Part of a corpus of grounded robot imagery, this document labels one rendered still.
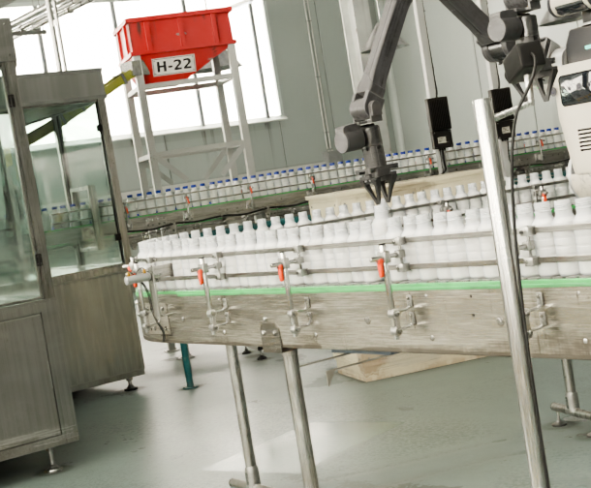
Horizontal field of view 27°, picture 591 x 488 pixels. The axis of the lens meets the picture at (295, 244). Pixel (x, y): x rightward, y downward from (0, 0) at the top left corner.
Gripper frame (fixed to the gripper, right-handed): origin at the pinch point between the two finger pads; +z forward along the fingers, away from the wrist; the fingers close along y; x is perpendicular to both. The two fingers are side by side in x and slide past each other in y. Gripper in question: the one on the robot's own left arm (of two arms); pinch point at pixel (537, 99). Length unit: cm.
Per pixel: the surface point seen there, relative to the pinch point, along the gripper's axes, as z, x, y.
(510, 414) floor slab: 136, 232, 194
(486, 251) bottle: 33.4, 5.9, -17.9
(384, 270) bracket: 35, 35, -26
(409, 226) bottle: 25.7, 34.7, -15.9
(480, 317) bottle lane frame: 49, 9, -20
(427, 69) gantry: -68, 516, 430
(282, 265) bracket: 32, 80, -26
